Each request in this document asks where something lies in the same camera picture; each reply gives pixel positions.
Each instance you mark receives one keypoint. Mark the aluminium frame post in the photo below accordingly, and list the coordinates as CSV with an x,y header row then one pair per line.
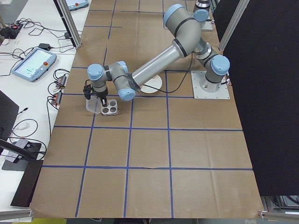
x,y
70,25

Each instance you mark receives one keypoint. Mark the aluminium rail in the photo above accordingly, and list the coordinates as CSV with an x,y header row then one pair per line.
x,y
16,213

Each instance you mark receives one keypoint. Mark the white side table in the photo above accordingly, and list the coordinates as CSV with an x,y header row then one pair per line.
x,y
46,14

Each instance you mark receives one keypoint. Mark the grey usb hub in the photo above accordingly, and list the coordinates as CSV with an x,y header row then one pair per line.
x,y
12,157
22,144

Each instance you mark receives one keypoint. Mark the black flat board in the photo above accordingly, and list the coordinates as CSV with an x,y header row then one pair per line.
x,y
26,184

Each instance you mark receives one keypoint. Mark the white square base plate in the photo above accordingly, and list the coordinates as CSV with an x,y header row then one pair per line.
x,y
209,26
198,93

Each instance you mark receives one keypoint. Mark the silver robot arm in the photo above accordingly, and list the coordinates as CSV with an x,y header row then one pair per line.
x,y
158,63
201,16

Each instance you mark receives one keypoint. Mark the orange black usb hub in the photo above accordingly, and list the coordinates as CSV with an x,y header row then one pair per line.
x,y
57,98
61,81

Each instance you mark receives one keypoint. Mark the white egg carton clear lid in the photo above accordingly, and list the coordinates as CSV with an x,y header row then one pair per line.
x,y
92,106

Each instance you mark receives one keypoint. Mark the blue white teach pendant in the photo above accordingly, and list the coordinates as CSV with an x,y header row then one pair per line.
x,y
78,3
32,63

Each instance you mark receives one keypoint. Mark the aluminium frame bar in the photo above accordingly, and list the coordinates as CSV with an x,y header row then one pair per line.
x,y
233,23

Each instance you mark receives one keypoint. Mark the black monitor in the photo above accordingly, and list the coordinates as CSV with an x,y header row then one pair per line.
x,y
7,114

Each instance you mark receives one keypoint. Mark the black frame cover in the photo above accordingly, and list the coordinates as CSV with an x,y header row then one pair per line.
x,y
268,93

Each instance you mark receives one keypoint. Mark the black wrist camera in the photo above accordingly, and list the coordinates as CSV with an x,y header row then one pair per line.
x,y
87,92

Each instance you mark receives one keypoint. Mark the metal frame structure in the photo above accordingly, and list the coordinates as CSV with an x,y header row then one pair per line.
x,y
278,210

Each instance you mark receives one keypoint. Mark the black power strip red switch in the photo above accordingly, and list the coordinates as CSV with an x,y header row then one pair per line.
x,y
10,31

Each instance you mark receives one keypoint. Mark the white charger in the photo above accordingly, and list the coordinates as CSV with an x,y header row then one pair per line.
x,y
23,126

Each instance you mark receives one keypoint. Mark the small black power adapter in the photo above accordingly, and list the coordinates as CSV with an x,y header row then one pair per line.
x,y
67,35

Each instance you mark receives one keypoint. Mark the white bowl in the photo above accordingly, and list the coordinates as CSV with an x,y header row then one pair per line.
x,y
154,87

